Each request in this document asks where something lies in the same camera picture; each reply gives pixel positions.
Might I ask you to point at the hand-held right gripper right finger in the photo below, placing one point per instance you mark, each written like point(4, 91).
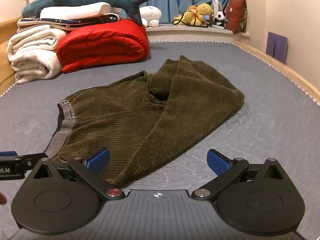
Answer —
point(217, 162)

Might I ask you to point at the wooden bed frame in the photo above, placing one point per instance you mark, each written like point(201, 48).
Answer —
point(287, 72)

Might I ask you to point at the person's left hand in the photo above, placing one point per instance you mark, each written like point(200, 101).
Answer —
point(2, 199)

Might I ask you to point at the white windowsill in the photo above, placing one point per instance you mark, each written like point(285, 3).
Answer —
point(190, 31)

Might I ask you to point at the white folded blanket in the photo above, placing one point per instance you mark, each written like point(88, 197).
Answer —
point(32, 52)

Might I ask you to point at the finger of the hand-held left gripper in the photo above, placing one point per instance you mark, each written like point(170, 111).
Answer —
point(7, 153)
point(30, 160)

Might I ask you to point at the purple folder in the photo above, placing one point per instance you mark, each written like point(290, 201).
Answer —
point(276, 46)

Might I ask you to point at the white fan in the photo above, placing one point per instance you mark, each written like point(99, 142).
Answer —
point(217, 5)

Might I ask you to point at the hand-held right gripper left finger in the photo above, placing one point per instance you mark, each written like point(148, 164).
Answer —
point(100, 160)

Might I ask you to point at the orange plush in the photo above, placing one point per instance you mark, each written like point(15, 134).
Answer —
point(192, 8)

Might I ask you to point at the red cushion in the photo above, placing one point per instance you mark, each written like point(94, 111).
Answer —
point(236, 15)

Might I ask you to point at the panda plush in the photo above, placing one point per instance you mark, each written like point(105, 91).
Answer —
point(220, 17)

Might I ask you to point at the grey quilted mattress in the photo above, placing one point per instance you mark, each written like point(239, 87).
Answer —
point(262, 135)

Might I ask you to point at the navy patterned folded blanket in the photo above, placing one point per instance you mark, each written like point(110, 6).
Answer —
point(62, 22)

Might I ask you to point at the red folded quilt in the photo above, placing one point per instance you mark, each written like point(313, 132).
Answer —
point(105, 45)

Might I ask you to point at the white pillow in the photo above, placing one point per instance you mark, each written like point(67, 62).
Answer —
point(80, 10)

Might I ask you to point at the white round plush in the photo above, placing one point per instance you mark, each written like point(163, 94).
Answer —
point(150, 13)

